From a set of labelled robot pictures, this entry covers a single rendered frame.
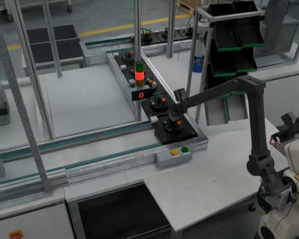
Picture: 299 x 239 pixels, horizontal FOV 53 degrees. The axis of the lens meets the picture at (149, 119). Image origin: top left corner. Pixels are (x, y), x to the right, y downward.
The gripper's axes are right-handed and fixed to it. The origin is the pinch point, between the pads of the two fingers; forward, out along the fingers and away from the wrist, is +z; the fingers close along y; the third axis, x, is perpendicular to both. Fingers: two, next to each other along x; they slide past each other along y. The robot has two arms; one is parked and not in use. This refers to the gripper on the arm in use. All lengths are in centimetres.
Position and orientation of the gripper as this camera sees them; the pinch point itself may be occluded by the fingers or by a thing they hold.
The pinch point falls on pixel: (173, 111)
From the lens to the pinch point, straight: 191.4
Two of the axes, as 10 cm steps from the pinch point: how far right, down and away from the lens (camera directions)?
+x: 2.4, 9.7, -1.1
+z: -2.4, 1.7, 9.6
